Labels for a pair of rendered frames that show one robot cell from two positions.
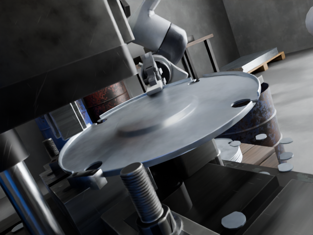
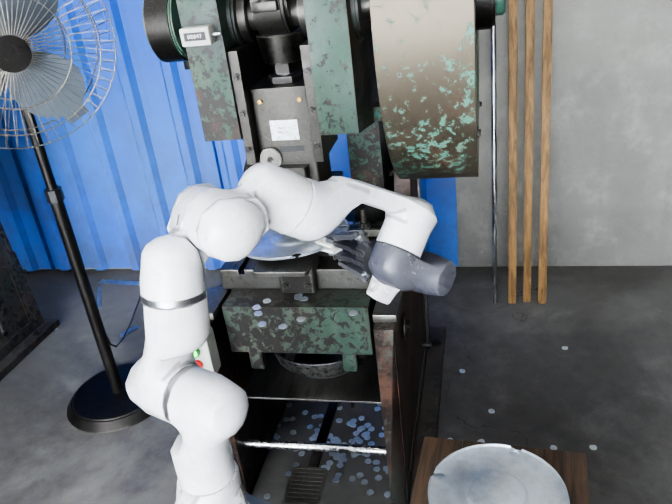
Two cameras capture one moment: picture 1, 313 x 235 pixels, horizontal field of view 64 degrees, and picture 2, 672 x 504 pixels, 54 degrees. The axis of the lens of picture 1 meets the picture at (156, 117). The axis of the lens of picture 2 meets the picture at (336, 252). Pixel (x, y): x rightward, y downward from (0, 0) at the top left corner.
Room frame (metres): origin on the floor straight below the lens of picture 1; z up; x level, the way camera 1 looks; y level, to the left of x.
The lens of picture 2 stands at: (1.53, -1.04, 1.51)
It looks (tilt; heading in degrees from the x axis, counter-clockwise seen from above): 27 degrees down; 135
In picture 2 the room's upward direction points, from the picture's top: 7 degrees counter-clockwise
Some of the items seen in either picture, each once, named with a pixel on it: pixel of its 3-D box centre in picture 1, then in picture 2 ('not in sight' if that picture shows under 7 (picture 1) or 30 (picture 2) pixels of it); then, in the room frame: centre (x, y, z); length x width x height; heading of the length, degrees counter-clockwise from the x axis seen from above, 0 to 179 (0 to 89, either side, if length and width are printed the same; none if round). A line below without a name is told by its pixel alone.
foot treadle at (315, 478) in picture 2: not in sight; (324, 430); (0.37, -0.01, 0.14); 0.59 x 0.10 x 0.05; 120
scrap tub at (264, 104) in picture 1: (244, 130); not in sight; (1.47, -0.47, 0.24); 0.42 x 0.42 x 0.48
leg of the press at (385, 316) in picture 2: not in sight; (414, 296); (0.46, 0.37, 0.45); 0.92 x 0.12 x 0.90; 120
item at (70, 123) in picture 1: (65, 119); not in sight; (0.30, 0.10, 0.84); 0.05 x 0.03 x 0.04; 30
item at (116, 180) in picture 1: (91, 180); not in sight; (0.30, 0.11, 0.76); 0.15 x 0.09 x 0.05; 30
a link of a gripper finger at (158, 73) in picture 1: (153, 75); (351, 246); (0.58, -0.03, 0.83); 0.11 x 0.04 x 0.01; 172
